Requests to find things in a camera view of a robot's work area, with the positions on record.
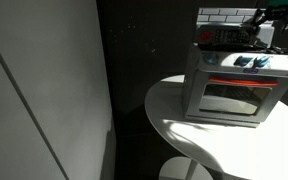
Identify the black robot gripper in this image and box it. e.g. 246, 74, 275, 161
251, 5, 288, 32

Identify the white table base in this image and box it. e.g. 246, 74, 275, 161
159, 156, 213, 180

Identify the red oven door handle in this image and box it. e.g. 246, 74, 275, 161
209, 76, 278, 86

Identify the round white table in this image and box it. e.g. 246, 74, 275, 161
145, 75, 288, 180

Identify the white toy stove oven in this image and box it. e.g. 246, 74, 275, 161
182, 7, 288, 127

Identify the black toy control panel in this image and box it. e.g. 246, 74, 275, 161
196, 25, 256, 46

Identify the blue stove knob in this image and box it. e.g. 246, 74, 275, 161
203, 52, 217, 65
253, 56, 270, 68
234, 56, 252, 67

